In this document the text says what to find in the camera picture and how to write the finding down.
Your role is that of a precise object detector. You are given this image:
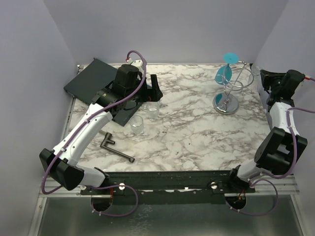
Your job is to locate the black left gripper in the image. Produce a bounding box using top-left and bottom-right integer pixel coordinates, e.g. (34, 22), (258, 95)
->
(126, 74), (163, 102)

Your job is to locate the clear ribbed wine glass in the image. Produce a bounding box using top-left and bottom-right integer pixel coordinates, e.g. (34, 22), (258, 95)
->
(146, 102), (160, 119)

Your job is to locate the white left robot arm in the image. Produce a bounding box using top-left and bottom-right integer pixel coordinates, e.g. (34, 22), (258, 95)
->
(39, 62), (162, 194)

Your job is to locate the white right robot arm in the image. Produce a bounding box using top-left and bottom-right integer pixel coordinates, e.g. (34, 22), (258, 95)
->
(226, 69), (308, 193)

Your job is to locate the chrome wine glass rack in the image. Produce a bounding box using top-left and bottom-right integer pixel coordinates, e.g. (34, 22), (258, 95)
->
(213, 61), (254, 115)

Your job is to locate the blue wine glass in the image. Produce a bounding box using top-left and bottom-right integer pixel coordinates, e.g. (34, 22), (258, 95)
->
(214, 52), (239, 105)

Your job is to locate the dark grey flat box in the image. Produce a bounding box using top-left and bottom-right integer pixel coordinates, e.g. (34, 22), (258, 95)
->
(63, 59), (136, 126)

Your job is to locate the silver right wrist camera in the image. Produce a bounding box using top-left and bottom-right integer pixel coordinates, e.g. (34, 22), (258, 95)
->
(295, 76), (311, 94)

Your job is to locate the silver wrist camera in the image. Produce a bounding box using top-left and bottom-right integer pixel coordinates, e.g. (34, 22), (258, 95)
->
(126, 58), (144, 74)
(295, 76), (311, 94)

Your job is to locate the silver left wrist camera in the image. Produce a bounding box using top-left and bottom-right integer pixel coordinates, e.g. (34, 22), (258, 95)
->
(126, 58), (144, 74)

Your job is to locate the dark metal T-handle tool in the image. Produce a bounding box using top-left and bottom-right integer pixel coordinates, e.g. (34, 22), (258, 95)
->
(100, 132), (135, 163)

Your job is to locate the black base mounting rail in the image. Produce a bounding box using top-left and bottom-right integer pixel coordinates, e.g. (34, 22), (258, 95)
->
(81, 171), (255, 205)

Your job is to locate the aluminium extrusion frame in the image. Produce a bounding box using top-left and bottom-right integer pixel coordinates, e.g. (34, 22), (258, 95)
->
(27, 64), (111, 236)

